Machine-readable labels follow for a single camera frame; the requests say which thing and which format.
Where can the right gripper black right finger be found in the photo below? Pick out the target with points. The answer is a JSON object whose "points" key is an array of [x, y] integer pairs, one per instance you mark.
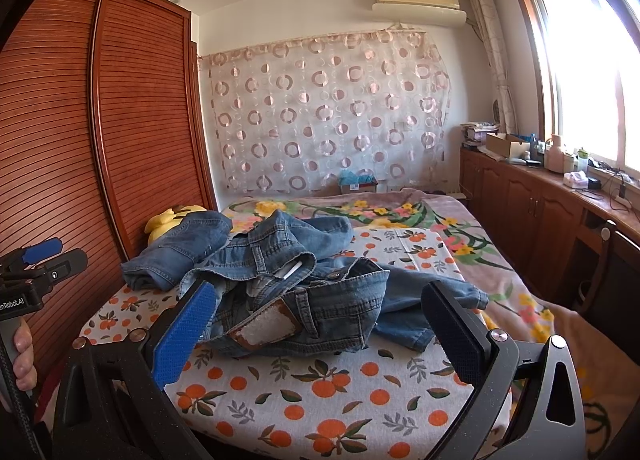
{"points": [[478, 355]]}

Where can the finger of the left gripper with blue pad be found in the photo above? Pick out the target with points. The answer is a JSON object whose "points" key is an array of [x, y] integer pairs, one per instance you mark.
{"points": [[32, 255]]}

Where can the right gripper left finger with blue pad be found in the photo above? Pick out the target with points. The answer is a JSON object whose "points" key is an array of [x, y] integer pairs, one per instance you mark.
{"points": [[176, 332]]}

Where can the blue denim jeans with patch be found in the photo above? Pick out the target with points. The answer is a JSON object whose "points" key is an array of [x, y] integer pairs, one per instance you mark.
{"points": [[288, 287]]}

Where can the person left hand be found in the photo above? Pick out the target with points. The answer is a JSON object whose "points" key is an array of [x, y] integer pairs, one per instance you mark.
{"points": [[23, 363]]}

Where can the folded blue denim jeans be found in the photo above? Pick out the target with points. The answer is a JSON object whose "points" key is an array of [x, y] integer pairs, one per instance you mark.
{"points": [[163, 263]]}

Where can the yellow pikachu plush toy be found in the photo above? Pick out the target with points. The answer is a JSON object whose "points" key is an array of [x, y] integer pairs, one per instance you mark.
{"points": [[159, 224]]}

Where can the pink floral blanket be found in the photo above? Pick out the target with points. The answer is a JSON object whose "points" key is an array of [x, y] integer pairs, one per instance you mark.
{"points": [[435, 232]]}

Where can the wooden sideboard cabinet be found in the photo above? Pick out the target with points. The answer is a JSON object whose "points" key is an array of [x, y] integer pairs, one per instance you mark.
{"points": [[548, 233]]}

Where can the wooden slatted wardrobe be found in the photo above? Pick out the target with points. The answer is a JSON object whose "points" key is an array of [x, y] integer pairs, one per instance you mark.
{"points": [[101, 129]]}

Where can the pink thermos jug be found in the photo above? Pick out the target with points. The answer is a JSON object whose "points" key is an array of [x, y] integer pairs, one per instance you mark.
{"points": [[554, 155]]}

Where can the cardboard box on cabinet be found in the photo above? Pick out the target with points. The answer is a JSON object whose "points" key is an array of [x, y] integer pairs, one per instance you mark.
{"points": [[507, 146]]}

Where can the cardboard box with blue cloth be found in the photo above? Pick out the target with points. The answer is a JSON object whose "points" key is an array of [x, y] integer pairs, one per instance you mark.
{"points": [[350, 182]]}

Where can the stack of books and papers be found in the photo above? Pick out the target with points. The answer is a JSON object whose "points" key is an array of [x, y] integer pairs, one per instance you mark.
{"points": [[475, 133]]}

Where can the sheer curtain with pink circles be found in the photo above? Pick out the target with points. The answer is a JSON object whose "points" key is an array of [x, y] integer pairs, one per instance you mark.
{"points": [[286, 118]]}

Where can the beige side window curtain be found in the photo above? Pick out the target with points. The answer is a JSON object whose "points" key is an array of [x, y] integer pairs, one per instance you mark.
{"points": [[488, 22]]}

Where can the window with wooden frame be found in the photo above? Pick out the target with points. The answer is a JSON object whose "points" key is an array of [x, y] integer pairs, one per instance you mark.
{"points": [[589, 69]]}

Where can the wall air conditioner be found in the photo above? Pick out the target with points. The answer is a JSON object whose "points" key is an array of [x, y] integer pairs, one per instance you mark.
{"points": [[444, 13]]}

